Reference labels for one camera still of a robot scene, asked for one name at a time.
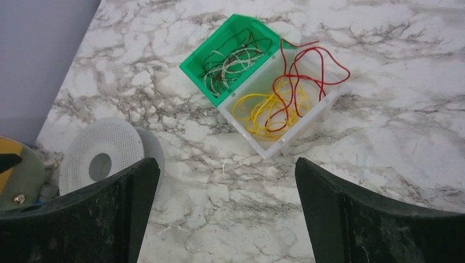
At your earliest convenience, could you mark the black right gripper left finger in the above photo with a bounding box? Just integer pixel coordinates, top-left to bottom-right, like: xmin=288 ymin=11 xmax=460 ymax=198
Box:
xmin=1 ymin=158 xmax=161 ymax=262

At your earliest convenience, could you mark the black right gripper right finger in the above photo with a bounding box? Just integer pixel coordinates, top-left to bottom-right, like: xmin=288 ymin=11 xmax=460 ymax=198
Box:
xmin=294 ymin=157 xmax=464 ymax=262

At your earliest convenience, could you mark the white perforated cable spool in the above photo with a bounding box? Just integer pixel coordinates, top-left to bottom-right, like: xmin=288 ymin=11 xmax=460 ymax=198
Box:
xmin=59 ymin=117 xmax=165 ymax=196

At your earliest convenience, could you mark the cream cylinder winding machine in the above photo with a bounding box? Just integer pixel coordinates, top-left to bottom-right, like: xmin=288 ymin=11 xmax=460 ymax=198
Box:
xmin=1 ymin=137 xmax=58 ymax=211

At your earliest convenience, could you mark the white plastic bin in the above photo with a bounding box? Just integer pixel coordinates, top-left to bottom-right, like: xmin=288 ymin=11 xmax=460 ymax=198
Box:
xmin=217 ymin=47 xmax=351 ymax=159

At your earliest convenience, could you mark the green plastic bin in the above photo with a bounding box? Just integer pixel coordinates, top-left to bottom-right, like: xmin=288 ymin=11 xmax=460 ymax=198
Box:
xmin=180 ymin=14 xmax=292 ymax=107

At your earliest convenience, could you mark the yellow cable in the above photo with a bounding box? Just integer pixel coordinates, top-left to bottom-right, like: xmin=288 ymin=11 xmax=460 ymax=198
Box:
xmin=232 ymin=77 xmax=310 ymax=139

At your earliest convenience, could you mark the white cable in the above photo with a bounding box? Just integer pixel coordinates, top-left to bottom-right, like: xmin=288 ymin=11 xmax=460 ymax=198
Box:
xmin=202 ymin=47 xmax=265 ymax=98

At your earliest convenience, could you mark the black cable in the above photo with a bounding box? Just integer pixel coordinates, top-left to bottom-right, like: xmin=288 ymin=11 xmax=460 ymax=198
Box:
xmin=198 ymin=28 xmax=273 ymax=96

